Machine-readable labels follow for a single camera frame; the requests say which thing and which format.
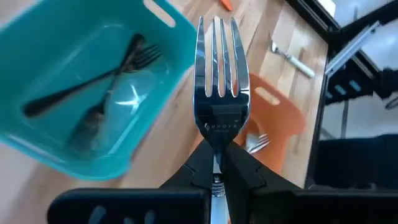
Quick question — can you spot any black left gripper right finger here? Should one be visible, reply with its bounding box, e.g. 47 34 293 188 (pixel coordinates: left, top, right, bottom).
223 141 398 224

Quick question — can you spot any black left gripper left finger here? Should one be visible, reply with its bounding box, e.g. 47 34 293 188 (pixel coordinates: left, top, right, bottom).
46 139 215 224

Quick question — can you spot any orange-handled silver fork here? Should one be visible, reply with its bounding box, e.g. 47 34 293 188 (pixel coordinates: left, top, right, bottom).
219 0 234 12
244 133 271 156

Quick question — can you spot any white-handled silver fork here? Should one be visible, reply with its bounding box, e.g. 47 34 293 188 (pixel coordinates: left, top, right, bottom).
269 39 315 79
193 16 251 224

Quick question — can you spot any orange plastic bin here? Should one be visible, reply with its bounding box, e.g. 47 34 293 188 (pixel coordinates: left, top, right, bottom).
189 73 307 175

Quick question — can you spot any black equipment box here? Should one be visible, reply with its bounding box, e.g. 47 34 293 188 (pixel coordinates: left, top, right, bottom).
310 133 398 191

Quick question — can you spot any teal plastic bin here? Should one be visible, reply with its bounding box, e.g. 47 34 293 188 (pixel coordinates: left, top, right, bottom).
0 0 198 182

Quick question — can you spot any aluminium extrusion bar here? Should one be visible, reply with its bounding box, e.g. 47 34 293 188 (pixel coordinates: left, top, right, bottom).
325 21 382 76

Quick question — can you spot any black table edge rail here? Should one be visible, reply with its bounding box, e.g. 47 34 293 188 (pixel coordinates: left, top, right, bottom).
284 0 343 189

